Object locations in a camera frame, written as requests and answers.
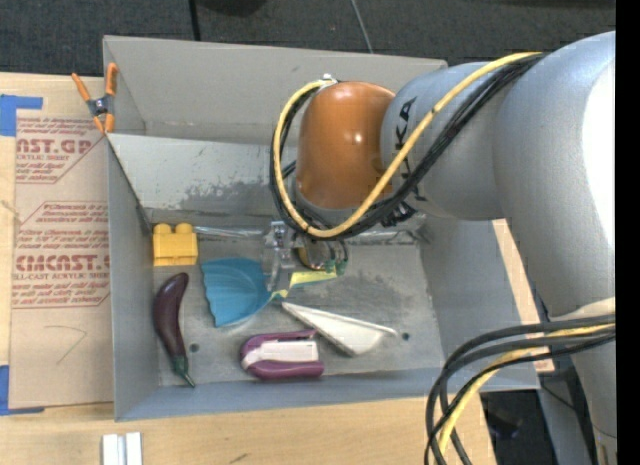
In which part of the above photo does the brown cardboard board red print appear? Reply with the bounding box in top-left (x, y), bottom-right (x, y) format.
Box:
top-left (0, 71), bottom-right (116, 412)

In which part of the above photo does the white triangular wedge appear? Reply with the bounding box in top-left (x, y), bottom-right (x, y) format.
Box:
top-left (280, 301), bottom-right (400, 358)

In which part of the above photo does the purple and white stapler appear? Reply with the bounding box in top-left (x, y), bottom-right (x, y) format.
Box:
top-left (238, 329), bottom-right (326, 382)

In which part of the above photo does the blue fan-shaped scoop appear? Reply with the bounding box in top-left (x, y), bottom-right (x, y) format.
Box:
top-left (200, 257), bottom-right (274, 329)

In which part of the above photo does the grey metal bin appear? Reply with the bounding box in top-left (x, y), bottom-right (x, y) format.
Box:
top-left (102, 35), bottom-right (542, 423)

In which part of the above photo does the purple toy eggplant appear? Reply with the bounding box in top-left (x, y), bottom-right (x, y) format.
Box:
top-left (151, 271), bottom-right (197, 389)

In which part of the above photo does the yellow and blue flat piece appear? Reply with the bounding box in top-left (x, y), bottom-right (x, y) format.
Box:
top-left (270, 270), bottom-right (340, 302)

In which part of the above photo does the yellow toy brick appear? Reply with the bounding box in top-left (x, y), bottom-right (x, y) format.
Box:
top-left (152, 222), bottom-right (200, 268)

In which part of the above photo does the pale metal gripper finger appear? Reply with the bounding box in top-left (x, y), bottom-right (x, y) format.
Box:
top-left (269, 221), bottom-right (298, 279)
top-left (262, 245), bottom-right (280, 294)

